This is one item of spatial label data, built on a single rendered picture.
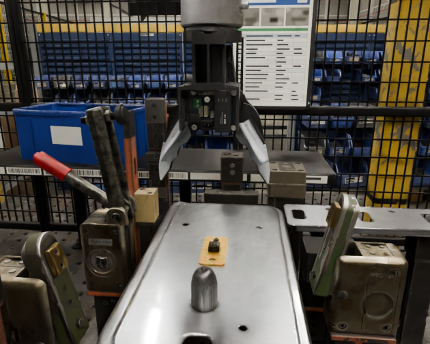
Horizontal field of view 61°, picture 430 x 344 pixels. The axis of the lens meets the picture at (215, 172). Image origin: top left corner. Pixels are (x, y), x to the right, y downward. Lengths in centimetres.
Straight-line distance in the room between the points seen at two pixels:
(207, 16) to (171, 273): 33
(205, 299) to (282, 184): 39
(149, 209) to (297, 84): 59
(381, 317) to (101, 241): 40
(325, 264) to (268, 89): 64
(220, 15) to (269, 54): 61
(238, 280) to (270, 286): 4
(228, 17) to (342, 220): 27
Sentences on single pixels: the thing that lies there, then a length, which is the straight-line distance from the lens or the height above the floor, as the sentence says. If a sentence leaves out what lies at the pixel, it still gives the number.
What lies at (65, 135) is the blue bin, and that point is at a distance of 98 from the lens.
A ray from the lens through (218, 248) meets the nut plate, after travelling 56.
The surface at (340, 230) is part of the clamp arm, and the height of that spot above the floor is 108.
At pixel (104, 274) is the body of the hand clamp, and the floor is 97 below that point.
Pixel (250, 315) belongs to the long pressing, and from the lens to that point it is 45.
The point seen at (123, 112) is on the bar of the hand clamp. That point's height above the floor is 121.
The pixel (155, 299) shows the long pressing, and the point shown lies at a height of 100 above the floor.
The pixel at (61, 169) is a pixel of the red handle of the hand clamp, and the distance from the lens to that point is 58.
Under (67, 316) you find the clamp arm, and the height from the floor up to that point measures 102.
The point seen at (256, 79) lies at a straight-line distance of 104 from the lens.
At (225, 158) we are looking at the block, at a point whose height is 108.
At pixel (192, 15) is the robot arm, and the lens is 45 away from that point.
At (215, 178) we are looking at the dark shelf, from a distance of 87.
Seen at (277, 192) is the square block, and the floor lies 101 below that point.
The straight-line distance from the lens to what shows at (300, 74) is 105.
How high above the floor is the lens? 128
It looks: 17 degrees down
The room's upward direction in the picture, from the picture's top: straight up
